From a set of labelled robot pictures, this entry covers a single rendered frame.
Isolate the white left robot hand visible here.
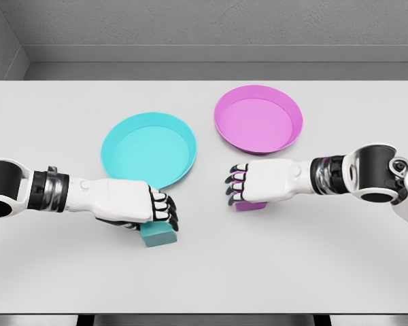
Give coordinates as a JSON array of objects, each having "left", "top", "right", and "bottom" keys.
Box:
[{"left": 94, "top": 179, "right": 180, "bottom": 234}]

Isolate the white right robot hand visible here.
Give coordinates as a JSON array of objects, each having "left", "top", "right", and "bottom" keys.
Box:
[{"left": 224, "top": 159, "right": 297, "bottom": 212}]

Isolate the pink block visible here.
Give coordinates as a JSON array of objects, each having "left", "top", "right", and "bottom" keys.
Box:
[{"left": 234, "top": 200, "right": 268, "bottom": 213}]

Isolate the teal block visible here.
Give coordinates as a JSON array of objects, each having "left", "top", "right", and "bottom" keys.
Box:
[{"left": 139, "top": 220, "right": 178, "bottom": 248}]

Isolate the cyan round plate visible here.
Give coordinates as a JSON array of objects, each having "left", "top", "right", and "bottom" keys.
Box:
[{"left": 100, "top": 111, "right": 198, "bottom": 189}]

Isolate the pink round plate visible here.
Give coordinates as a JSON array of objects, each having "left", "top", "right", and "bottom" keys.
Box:
[{"left": 213, "top": 85, "right": 304, "bottom": 156}]

